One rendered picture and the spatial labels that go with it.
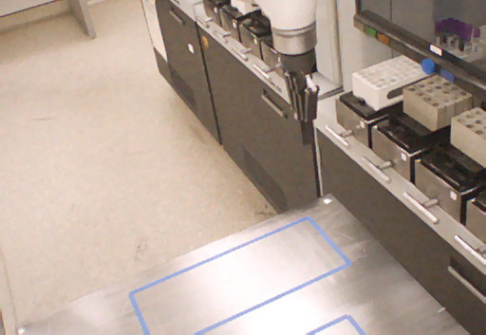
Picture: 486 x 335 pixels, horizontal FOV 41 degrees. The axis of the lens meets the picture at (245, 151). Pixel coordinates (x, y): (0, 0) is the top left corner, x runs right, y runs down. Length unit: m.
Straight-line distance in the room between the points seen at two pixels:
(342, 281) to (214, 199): 1.58
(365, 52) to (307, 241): 0.58
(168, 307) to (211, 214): 1.47
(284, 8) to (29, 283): 1.59
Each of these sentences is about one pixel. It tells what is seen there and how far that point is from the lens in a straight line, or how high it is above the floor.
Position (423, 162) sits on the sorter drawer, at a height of 0.81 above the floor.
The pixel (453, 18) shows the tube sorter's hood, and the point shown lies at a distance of 1.22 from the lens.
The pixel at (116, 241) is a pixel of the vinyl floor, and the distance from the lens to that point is 2.54.
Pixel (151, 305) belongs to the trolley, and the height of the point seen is 0.82.
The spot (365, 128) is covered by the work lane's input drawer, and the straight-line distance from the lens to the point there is 1.46.
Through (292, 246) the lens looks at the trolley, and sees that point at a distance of 1.13.
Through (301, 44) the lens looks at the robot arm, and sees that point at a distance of 1.30.
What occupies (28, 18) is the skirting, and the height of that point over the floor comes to 0.03.
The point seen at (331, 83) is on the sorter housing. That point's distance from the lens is 1.76.
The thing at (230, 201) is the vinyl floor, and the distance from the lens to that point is 2.57.
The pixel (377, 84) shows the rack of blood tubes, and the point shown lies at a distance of 1.47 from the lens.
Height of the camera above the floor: 1.59
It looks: 34 degrees down
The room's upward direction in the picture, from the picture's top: 10 degrees counter-clockwise
